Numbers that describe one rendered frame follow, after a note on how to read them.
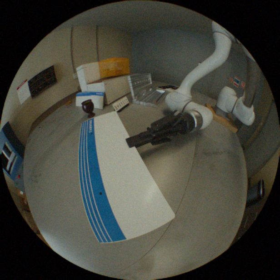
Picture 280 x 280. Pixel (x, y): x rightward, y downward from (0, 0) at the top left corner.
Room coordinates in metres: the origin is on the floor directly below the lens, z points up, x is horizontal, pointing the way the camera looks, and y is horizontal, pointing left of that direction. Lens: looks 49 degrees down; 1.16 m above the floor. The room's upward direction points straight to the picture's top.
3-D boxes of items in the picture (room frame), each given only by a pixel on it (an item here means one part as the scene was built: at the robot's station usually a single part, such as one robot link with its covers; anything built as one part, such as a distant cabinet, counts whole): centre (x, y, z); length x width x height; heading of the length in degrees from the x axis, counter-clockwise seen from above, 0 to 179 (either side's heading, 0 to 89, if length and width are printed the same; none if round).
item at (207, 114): (0.31, -0.30, 0.99); 0.16 x 0.13 x 0.11; 116
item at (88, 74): (1.02, 0.28, 1.09); 0.75 x 0.40 x 0.38; 155
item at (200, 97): (1.03, -1.05, 0.89); 0.67 x 0.45 x 0.03; 148
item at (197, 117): (0.25, -0.21, 0.99); 0.09 x 0.06 x 0.09; 26
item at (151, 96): (0.78, -0.12, 0.92); 0.44 x 0.21 x 0.04; 155
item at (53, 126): (1.04, 0.53, 0.88); 2.34 x 0.84 x 0.03; 148
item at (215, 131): (0.45, -0.69, 0.89); 0.67 x 0.45 x 0.03; 148
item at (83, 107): (0.46, 0.34, 0.96); 0.09 x 0.09 x 0.11
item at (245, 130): (1.04, -3.27, 0.66); 0.62 x 0.49 x 1.32; 58
